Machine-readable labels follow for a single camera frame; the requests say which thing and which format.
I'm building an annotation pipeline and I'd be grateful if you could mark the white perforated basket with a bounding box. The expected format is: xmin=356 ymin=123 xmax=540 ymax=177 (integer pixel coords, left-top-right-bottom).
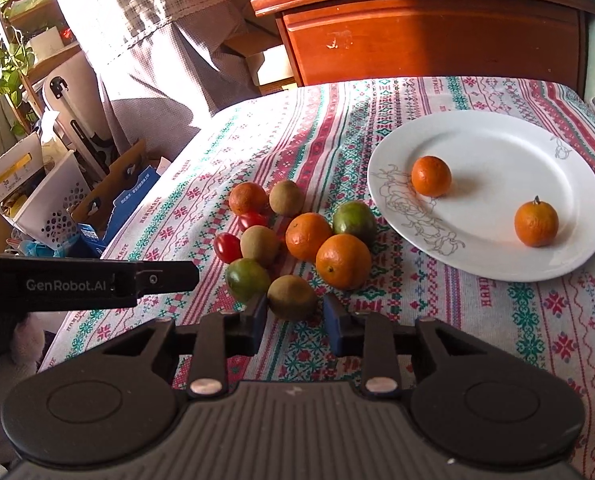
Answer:
xmin=14 ymin=150 xmax=92 ymax=252

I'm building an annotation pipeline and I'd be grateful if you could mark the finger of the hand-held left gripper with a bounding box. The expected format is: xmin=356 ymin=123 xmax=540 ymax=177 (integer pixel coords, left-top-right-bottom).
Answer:
xmin=135 ymin=260 xmax=200 ymax=297

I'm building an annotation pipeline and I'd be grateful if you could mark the red cherry tomato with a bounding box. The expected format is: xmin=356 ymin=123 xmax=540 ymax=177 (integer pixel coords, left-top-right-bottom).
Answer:
xmin=238 ymin=212 xmax=269 ymax=231
xmin=214 ymin=232 xmax=243 ymax=264

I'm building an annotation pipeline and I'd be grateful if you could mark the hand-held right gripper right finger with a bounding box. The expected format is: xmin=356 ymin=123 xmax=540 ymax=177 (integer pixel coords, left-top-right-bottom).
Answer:
xmin=324 ymin=293 xmax=493 ymax=400

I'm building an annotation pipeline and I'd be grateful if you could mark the green mango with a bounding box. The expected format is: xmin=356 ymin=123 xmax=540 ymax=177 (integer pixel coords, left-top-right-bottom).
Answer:
xmin=225 ymin=258 xmax=271 ymax=304
xmin=333 ymin=201 xmax=377 ymax=246

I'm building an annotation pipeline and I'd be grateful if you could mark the patterned woven tablecloth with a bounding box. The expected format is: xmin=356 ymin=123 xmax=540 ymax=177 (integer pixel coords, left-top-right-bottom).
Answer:
xmin=37 ymin=76 xmax=595 ymax=480

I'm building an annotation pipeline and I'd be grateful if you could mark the orange with stem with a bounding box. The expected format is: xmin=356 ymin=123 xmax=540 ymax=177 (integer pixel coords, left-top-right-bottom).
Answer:
xmin=514 ymin=196 xmax=559 ymax=248

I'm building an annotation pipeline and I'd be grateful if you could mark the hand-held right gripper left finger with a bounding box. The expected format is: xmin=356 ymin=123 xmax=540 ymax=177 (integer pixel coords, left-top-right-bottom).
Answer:
xmin=102 ymin=294 xmax=269 ymax=398

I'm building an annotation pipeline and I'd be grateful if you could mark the white plate with line drawing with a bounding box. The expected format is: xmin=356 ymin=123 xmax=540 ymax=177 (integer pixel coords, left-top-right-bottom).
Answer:
xmin=367 ymin=110 xmax=595 ymax=282

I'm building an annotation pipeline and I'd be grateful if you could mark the white cardboard box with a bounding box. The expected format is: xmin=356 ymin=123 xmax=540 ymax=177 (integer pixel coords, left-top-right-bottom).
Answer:
xmin=244 ymin=45 xmax=298 ymax=95

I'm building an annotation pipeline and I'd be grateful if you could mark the brown kiwi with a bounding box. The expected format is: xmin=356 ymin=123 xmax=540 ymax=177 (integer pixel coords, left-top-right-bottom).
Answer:
xmin=269 ymin=180 xmax=305 ymax=216
xmin=267 ymin=275 xmax=319 ymax=321
xmin=240 ymin=225 xmax=280 ymax=267

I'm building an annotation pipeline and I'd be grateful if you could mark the white box with yellow label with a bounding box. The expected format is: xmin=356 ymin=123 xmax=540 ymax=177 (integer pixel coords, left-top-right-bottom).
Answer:
xmin=0 ymin=132 xmax=45 ymax=211

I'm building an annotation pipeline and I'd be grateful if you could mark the cardboard box with blue print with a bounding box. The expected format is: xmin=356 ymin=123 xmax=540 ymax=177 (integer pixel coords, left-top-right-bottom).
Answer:
xmin=70 ymin=139 xmax=161 ymax=261

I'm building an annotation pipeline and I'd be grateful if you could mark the plaid curtain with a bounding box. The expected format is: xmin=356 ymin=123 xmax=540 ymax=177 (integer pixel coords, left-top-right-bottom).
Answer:
xmin=44 ymin=0 xmax=258 ymax=161

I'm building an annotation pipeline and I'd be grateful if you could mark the wooden nightstand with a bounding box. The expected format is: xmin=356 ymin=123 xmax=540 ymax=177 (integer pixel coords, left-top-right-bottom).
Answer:
xmin=250 ymin=0 xmax=595 ymax=101

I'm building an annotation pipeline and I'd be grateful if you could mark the large orange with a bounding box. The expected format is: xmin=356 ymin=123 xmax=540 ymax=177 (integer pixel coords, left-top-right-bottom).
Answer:
xmin=316 ymin=233 xmax=373 ymax=291

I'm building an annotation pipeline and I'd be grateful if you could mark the white and black folded device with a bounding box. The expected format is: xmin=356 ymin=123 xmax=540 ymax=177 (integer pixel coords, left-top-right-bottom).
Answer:
xmin=41 ymin=52 xmax=117 ymax=181

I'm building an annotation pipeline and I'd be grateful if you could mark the reddish orange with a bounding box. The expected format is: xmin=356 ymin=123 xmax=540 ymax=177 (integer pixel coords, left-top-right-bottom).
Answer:
xmin=228 ymin=182 xmax=268 ymax=217

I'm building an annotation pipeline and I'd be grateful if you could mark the small orange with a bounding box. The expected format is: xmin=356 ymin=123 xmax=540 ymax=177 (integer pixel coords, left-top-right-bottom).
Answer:
xmin=411 ymin=156 xmax=451 ymax=198

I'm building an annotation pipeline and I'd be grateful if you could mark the person's left forearm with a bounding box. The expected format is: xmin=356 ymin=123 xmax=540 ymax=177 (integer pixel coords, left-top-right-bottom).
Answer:
xmin=0 ymin=316 xmax=47 ymax=468

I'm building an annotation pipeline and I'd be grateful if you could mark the green potted plant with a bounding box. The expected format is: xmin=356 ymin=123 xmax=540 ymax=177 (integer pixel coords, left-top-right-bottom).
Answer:
xmin=0 ymin=0 xmax=49 ymax=136

